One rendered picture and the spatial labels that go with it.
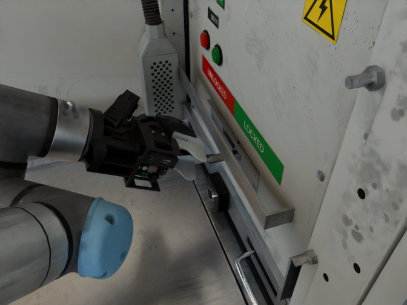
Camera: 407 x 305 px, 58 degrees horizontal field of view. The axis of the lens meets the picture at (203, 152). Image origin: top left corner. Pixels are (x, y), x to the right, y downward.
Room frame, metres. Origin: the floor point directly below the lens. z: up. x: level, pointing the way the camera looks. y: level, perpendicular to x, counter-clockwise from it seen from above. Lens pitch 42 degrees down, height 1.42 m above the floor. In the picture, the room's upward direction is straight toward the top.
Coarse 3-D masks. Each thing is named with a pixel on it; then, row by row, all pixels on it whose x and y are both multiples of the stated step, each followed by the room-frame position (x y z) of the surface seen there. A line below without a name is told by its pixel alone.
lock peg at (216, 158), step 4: (236, 148) 0.45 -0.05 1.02; (236, 152) 0.45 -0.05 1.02; (208, 156) 0.44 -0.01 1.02; (212, 156) 0.44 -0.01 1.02; (216, 156) 0.44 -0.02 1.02; (220, 156) 0.44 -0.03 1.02; (236, 156) 0.44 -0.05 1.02; (208, 160) 0.43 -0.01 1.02; (212, 160) 0.43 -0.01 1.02; (216, 160) 0.43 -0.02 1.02; (220, 160) 0.44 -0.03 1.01; (224, 160) 0.44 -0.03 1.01
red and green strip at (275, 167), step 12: (204, 60) 0.62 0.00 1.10; (204, 72) 0.62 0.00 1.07; (216, 84) 0.56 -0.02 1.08; (228, 96) 0.51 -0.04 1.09; (228, 108) 0.50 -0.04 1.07; (240, 108) 0.46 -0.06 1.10; (240, 120) 0.46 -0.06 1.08; (252, 132) 0.42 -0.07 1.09; (252, 144) 0.41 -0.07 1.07; (264, 144) 0.38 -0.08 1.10; (264, 156) 0.38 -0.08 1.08; (276, 156) 0.35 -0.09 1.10; (276, 168) 0.34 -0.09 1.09; (276, 180) 0.34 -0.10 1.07
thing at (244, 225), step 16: (192, 112) 0.70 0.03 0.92; (192, 128) 0.67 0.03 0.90; (208, 144) 0.58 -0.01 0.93; (224, 176) 0.49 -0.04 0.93; (240, 208) 0.41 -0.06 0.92; (240, 224) 0.40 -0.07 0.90; (256, 240) 0.34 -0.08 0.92; (256, 256) 0.34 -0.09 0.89; (272, 272) 0.29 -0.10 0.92; (272, 288) 0.28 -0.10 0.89; (288, 304) 0.24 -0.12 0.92
